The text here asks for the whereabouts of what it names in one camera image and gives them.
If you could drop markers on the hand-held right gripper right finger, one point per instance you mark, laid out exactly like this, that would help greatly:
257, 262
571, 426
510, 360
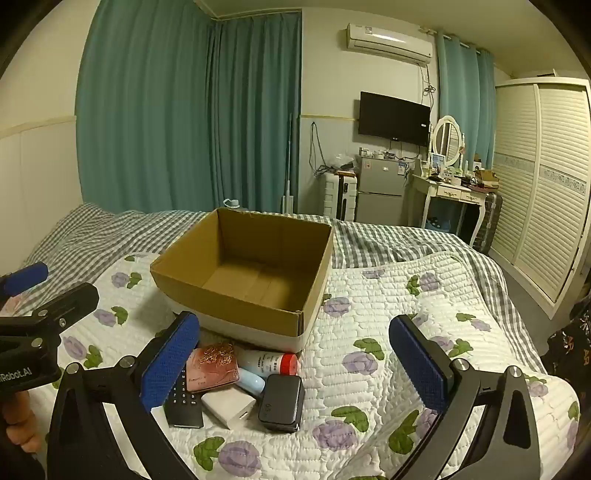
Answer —
418, 364

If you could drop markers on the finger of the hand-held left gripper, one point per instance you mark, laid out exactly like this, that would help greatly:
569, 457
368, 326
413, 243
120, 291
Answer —
25, 277
69, 302

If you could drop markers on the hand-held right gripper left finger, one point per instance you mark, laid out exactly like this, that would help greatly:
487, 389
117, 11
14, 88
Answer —
171, 364

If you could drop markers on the pink embossed case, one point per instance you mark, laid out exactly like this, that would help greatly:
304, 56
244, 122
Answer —
212, 367

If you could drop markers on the black remote control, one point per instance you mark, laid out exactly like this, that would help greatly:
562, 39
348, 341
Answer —
184, 411

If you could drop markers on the white wall charger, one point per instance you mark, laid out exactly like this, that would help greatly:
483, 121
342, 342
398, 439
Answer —
226, 406

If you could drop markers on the white tube with red cap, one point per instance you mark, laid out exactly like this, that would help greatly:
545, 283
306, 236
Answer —
265, 362

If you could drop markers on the grey round object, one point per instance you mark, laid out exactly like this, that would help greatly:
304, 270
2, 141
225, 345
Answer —
281, 401

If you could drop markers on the cardboard box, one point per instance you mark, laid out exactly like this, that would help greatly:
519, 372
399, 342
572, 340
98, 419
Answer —
258, 277

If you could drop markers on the person's left hand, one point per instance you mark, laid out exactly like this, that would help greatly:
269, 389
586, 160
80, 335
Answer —
17, 415

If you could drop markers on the white floral quilt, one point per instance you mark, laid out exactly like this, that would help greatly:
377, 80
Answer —
360, 369

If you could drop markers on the grey checked bed sheet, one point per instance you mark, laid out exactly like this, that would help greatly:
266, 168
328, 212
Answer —
383, 244

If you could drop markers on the dark suitcase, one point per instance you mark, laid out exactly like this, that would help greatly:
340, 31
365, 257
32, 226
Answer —
489, 221

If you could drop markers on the dark floral cloth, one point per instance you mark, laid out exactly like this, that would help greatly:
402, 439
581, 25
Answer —
577, 341

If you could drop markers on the grey small fridge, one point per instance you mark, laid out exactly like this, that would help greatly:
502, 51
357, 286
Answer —
378, 194

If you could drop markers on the white dressing table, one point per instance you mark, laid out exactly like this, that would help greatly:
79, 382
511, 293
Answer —
455, 190

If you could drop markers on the white ribbed suitcase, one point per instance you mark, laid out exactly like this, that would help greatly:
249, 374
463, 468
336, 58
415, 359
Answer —
331, 196

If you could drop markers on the wide teal curtain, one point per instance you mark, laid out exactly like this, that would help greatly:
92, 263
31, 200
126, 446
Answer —
161, 115

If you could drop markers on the clear plastic bag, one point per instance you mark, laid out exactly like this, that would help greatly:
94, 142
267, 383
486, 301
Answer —
340, 162

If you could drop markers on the cream louvered wardrobe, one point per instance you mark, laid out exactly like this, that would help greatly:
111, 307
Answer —
545, 184

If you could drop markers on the white oval vanity mirror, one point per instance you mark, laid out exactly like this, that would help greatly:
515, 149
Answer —
447, 138

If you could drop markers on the narrow teal curtain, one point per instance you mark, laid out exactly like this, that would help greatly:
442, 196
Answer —
480, 115

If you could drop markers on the white air conditioner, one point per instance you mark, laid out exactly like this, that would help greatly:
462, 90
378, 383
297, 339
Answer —
388, 44

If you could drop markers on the black wall television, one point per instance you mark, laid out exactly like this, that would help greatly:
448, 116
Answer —
392, 117

